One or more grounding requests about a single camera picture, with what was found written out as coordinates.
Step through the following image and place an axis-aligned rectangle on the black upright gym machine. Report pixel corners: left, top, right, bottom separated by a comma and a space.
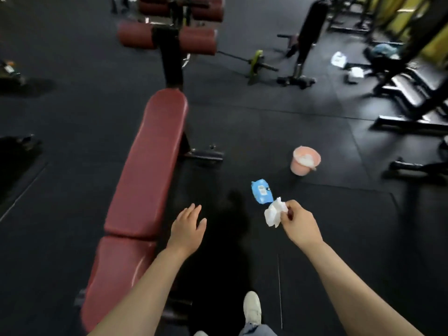
276, 0, 331, 90

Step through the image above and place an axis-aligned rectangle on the red padded weight bench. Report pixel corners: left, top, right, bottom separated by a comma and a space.
74, 21, 224, 333

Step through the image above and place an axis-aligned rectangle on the person's left hand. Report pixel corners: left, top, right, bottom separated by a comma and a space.
166, 203, 208, 259

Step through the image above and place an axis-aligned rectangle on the blue wet wipe pack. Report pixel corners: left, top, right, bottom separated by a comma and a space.
251, 178, 274, 205

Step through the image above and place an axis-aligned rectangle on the white wet wipe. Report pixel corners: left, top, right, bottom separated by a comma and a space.
264, 197, 289, 228

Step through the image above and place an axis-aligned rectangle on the blue cloth bundle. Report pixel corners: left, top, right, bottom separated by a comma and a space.
371, 43, 400, 60

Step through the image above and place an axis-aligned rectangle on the black weight rack frame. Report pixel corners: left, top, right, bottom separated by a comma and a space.
327, 0, 448, 135

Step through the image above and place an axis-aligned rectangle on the person's jeans leg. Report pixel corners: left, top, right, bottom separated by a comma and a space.
238, 323, 278, 336

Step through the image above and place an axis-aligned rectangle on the black machine foot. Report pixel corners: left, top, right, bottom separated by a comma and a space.
388, 136, 448, 175

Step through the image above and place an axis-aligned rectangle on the red roller pad machine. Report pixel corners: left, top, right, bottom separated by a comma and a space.
111, 0, 225, 23

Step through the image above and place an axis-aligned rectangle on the barbell with green plate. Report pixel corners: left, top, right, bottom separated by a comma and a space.
217, 49, 279, 85

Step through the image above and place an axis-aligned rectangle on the white plastic bag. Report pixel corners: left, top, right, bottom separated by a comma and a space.
331, 51, 348, 69

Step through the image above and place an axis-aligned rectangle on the person's right forearm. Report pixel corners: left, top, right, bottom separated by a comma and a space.
302, 240, 426, 336

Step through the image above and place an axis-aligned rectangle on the person's right hand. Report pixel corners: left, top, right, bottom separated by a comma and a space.
280, 200, 323, 252

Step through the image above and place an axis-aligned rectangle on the person's left forearm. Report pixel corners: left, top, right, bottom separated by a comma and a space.
87, 245, 191, 336

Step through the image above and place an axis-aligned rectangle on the white shoe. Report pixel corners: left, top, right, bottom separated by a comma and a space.
243, 291, 262, 326

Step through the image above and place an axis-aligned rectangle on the pink bucket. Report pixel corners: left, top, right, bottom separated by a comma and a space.
290, 146, 321, 177

